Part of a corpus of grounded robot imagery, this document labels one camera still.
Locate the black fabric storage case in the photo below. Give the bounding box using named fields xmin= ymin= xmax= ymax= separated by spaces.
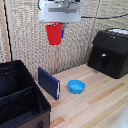
xmin=0 ymin=59 xmax=52 ymax=128

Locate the blue plastic bowl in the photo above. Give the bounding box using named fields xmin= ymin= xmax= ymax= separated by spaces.
xmin=67 ymin=79 xmax=87 ymax=95

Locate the wooden vertical post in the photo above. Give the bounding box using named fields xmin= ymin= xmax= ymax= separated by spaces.
xmin=53 ymin=44 xmax=62 ymax=76

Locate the black cable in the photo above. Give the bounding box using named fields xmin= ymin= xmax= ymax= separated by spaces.
xmin=81 ymin=13 xmax=128 ymax=20

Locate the dark blue hardcover book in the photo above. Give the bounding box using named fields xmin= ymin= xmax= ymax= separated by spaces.
xmin=37 ymin=66 xmax=62 ymax=101

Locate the black box-shaped appliance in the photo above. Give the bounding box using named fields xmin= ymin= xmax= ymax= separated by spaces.
xmin=87 ymin=28 xmax=128 ymax=80

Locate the red plastic cup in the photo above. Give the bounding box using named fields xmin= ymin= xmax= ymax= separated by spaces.
xmin=45 ymin=22 xmax=64 ymax=46

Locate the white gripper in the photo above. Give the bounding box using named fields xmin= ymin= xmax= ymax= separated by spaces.
xmin=37 ymin=0 xmax=83 ymax=39

